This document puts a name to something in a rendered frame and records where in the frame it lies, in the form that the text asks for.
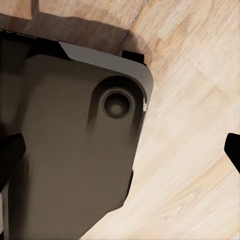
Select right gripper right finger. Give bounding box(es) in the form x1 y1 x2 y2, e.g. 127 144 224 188
224 133 240 173

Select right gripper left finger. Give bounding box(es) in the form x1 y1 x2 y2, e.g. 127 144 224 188
0 133 26 193

